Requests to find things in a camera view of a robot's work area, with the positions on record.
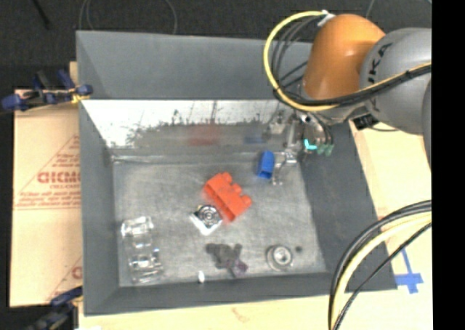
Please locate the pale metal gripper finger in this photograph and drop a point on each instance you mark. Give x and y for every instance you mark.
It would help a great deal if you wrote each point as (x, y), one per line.
(279, 172)

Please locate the small blue block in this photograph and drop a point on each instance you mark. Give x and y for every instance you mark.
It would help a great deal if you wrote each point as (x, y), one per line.
(266, 164)

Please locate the orange-red toy brick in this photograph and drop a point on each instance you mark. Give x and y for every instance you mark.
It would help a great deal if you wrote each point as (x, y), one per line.
(227, 196)

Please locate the grey metal round disc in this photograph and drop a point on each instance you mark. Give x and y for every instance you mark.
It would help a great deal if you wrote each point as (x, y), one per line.
(279, 257)

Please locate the silver round part white base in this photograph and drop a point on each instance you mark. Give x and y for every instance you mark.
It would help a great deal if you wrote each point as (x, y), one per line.
(206, 217)

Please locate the dark grey toy figure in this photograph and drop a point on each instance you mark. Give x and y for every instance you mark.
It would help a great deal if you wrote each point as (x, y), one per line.
(226, 257)

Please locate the small white piece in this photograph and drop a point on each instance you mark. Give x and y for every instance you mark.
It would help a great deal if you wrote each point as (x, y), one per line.
(201, 277)

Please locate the grey metal bin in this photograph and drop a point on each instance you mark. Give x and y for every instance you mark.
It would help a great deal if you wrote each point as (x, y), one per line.
(181, 67)

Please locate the clear plastic container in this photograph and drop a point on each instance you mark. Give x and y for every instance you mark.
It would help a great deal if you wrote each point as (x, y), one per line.
(141, 248)

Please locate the brown cardboard board red print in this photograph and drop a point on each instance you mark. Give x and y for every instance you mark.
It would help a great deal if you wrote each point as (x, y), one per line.
(43, 183)

